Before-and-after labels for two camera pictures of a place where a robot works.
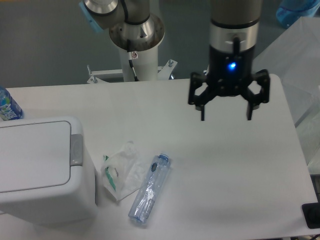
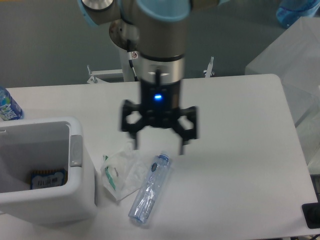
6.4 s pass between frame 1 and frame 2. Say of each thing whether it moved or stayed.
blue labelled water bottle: stayed
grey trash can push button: stayed
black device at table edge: stayed
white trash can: moved
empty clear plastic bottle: stayed
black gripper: moved
